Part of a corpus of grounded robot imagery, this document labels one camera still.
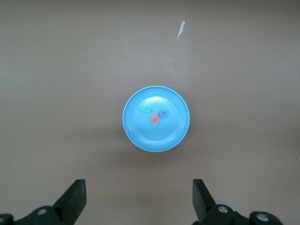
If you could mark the salmon foam letter g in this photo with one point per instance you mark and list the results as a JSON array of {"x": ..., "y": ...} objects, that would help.
[{"x": 156, "y": 115}]

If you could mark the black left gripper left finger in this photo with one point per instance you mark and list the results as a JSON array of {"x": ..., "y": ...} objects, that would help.
[{"x": 68, "y": 206}]

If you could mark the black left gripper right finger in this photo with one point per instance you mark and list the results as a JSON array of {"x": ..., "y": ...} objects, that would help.
[{"x": 206, "y": 206}]

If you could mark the blue foam letter o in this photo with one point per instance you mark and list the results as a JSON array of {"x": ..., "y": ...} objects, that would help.
[{"x": 160, "y": 114}]

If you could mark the brown table cover sheet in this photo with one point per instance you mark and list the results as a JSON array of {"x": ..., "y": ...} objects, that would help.
[{"x": 70, "y": 70}]

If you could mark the blue plate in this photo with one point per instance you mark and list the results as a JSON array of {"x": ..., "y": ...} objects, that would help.
[{"x": 150, "y": 136}]

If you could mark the white paper scrap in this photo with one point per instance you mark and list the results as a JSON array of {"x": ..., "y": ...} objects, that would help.
[{"x": 181, "y": 27}]

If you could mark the teal foam letter j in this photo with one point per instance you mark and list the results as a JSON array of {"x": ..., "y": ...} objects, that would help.
[{"x": 144, "y": 109}]

